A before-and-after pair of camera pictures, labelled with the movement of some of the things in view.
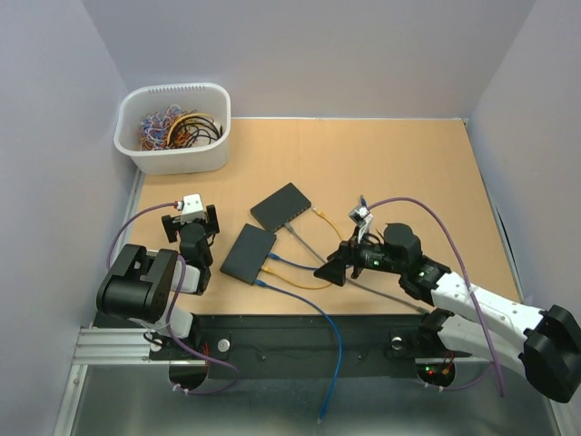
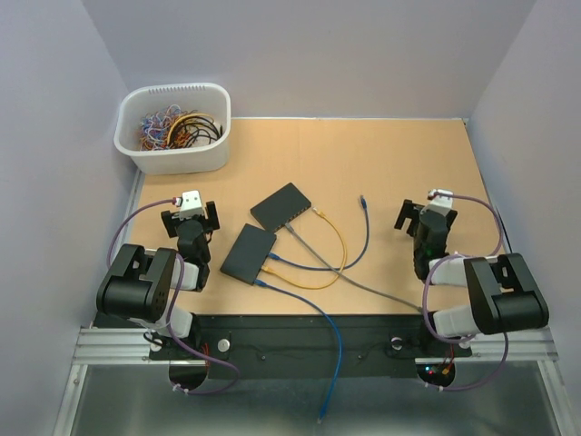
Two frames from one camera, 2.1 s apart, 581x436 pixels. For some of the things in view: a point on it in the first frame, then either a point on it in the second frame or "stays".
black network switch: [248, 253] stays
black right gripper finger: [333, 271] → [407, 212]
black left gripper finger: [213, 227] stays
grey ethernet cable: [291, 230] stays
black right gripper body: [366, 255] → [449, 217]
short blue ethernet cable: [274, 256] stays
